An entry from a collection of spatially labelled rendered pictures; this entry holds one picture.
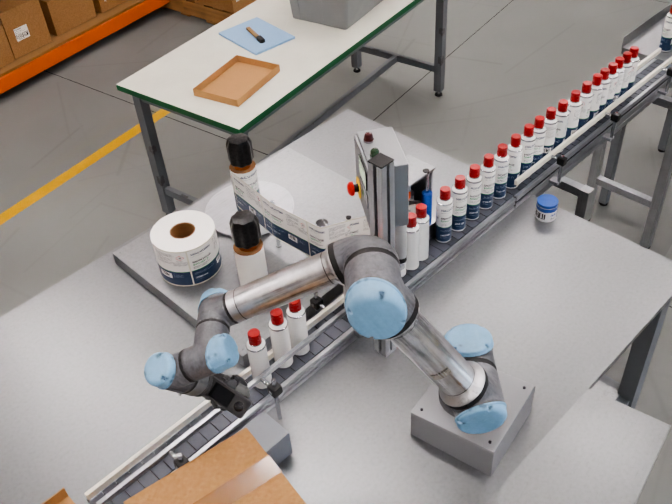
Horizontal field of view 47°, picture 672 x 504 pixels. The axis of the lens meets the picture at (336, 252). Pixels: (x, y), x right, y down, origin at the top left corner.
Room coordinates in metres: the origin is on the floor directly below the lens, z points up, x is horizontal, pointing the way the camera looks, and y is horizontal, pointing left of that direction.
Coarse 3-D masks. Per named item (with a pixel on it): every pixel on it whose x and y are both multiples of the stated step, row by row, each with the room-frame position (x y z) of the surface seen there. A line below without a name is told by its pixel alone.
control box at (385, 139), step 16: (384, 128) 1.64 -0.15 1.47; (368, 144) 1.58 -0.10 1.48; (384, 144) 1.57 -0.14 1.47; (400, 160) 1.50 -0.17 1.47; (400, 176) 1.48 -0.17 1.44; (368, 192) 1.48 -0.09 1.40; (400, 192) 1.48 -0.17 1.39; (368, 208) 1.48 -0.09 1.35; (400, 208) 1.48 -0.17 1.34; (368, 224) 1.48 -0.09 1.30; (400, 224) 1.48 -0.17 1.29
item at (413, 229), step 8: (416, 216) 1.76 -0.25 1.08; (408, 224) 1.75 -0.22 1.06; (416, 224) 1.76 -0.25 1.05; (408, 232) 1.74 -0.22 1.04; (416, 232) 1.74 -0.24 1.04; (408, 240) 1.74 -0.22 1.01; (416, 240) 1.74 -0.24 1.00; (408, 248) 1.74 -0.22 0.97; (416, 248) 1.74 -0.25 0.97; (408, 256) 1.74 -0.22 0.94; (416, 256) 1.74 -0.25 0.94; (408, 264) 1.74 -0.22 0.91; (416, 264) 1.75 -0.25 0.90
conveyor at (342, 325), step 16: (496, 208) 2.01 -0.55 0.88; (432, 240) 1.88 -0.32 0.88; (432, 256) 1.80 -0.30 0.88; (416, 272) 1.73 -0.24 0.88; (320, 336) 1.50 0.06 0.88; (336, 336) 1.49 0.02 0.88; (288, 368) 1.39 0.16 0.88; (256, 400) 1.29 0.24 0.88; (224, 416) 1.25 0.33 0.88; (208, 432) 1.20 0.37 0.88; (160, 448) 1.16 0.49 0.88; (176, 448) 1.16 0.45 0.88; (192, 448) 1.15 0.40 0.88; (144, 464) 1.12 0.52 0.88; (160, 464) 1.11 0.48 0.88; (144, 480) 1.07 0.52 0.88; (96, 496) 1.04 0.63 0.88; (128, 496) 1.03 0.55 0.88
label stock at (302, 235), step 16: (272, 208) 1.90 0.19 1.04; (272, 224) 1.91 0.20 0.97; (288, 224) 1.86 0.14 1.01; (304, 224) 1.81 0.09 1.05; (336, 224) 1.78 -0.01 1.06; (352, 224) 1.79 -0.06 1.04; (288, 240) 1.87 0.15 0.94; (304, 240) 1.82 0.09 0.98; (320, 240) 1.77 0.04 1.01; (336, 240) 1.78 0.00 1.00
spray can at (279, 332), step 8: (272, 312) 1.41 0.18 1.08; (280, 312) 1.41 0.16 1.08; (272, 320) 1.40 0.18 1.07; (280, 320) 1.40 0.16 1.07; (272, 328) 1.39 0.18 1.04; (280, 328) 1.39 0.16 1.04; (272, 336) 1.39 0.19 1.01; (280, 336) 1.39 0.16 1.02; (288, 336) 1.40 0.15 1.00; (272, 344) 1.40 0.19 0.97; (280, 344) 1.39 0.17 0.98; (288, 344) 1.40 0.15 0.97; (280, 352) 1.39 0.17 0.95; (288, 360) 1.39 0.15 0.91; (280, 368) 1.39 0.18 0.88
